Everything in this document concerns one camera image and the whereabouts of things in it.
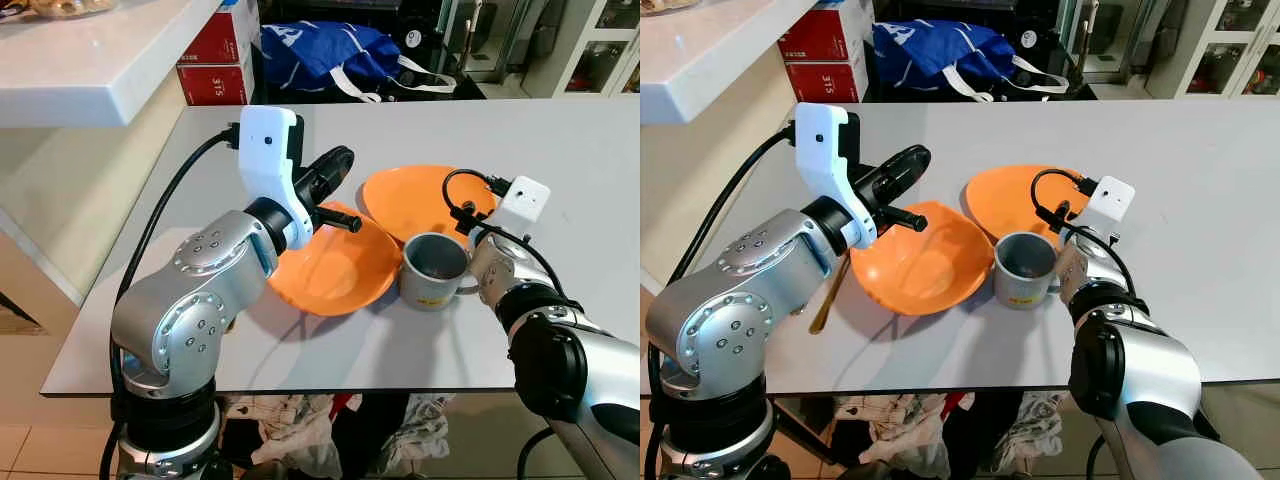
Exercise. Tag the pile of clothes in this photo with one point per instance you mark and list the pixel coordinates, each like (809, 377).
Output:
(900, 430)
(290, 430)

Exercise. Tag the white kitchen counter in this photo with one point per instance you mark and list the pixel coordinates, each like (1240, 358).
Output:
(90, 60)
(700, 60)

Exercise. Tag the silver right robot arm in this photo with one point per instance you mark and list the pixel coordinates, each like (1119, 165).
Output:
(1150, 370)
(590, 370)

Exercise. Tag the red box with numbers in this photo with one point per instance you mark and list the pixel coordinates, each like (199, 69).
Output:
(820, 82)
(212, 85)

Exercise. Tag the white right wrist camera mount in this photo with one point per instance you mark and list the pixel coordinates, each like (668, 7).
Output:
(522, 205)
(1110, 205)

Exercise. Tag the black table leg frame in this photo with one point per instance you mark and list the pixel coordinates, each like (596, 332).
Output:
(800, 428)

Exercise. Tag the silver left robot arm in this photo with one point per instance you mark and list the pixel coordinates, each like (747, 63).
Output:
(730, 320)
(190, 320)

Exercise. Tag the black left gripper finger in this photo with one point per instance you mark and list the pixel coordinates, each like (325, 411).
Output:
(340, 219)
(900, 170)
(900, 217)
(335, 170)

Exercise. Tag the orange plate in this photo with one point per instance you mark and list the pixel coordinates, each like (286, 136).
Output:
(410, 200)
(1010, 195)

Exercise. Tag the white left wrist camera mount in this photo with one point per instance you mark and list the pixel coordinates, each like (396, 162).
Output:
(268, 150)
(825, 150)

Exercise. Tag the orange bowl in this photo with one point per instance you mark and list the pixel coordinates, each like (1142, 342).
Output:
(340, 275)
(920, 275)

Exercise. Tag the woven basket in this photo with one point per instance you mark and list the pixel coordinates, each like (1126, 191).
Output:
(70, 8)
(665, 5)

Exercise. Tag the red and white box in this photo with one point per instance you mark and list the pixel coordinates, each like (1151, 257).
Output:
(825, 35)
(220, 35)

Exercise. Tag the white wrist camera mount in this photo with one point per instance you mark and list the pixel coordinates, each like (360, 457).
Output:
(268, 150)
(825, 150)
(522, 205)
(1110, 205)

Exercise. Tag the grey metal mug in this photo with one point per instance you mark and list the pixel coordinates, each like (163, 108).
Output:
(1020, 285)
(430, 290)

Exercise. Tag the white glass door cabinet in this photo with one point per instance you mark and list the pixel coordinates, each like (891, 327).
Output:
(1220, 50)
(600, 50)

